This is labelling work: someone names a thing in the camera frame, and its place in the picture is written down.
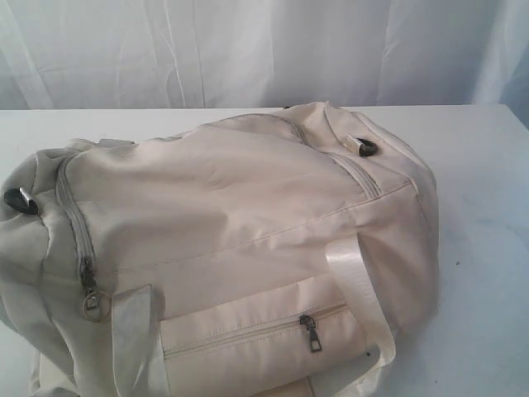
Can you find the cream duffel bag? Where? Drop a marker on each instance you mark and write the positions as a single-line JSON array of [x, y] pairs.
[[237, 259]]

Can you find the white backdrop curtain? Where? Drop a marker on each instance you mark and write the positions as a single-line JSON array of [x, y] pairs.
[[237, 54]]

